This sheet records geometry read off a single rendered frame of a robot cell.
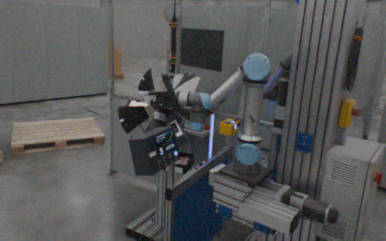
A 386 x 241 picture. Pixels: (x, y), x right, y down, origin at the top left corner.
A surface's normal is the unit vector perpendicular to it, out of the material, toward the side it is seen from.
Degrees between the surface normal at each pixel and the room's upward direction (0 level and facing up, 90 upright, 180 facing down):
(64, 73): 90
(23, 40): 90
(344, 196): 90
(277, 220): 90
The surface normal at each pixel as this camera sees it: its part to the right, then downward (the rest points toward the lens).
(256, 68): -0.18, 0.11
